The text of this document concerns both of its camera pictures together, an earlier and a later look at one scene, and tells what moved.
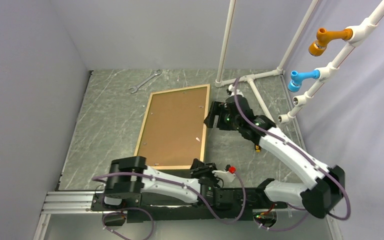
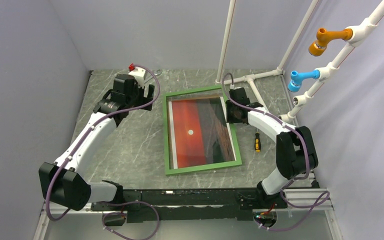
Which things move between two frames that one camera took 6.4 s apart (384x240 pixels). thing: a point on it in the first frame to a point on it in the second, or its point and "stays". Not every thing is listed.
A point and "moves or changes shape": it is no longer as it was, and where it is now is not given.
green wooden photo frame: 172,132 moves or changes shape
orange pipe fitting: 318,47 stays
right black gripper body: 226,121 to 231,116
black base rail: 229,204 stays
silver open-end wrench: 136,88 stays
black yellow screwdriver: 257,148 stays
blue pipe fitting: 295,83 stays
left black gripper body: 205,172 to 138,98
